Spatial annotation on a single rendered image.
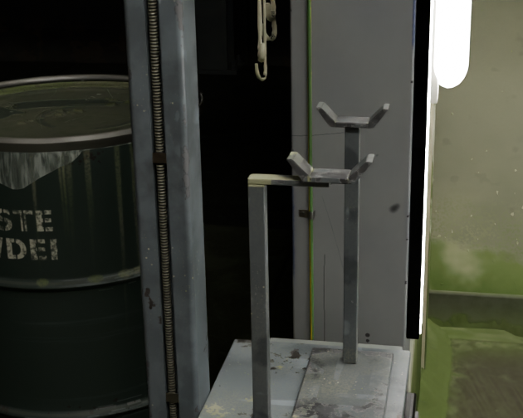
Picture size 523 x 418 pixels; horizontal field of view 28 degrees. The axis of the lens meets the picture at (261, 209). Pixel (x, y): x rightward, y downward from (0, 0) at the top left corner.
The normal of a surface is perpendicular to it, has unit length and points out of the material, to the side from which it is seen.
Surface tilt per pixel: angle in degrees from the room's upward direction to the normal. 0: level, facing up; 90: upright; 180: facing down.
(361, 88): 90
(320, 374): 0
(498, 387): 0
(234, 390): 0
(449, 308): 90
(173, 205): 90
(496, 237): 57
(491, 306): 91
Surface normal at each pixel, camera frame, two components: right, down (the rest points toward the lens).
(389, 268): -0.18, 0.33
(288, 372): -0.02, -0.94
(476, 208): -0.17, -0.24
